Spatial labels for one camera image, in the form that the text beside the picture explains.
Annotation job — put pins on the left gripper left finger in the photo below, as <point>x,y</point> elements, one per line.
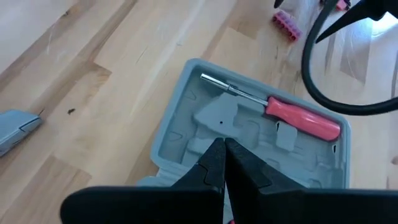
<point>149,208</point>

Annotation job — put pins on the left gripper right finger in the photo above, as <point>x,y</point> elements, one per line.
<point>295,208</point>

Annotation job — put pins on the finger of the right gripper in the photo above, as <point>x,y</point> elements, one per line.
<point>367,11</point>
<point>277,3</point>

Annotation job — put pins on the small pink tool piece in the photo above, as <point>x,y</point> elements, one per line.
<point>287,25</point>

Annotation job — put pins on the grey plastic tool case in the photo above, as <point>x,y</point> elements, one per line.
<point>224,112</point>

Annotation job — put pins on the grey utility knife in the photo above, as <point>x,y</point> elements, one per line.
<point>15,127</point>

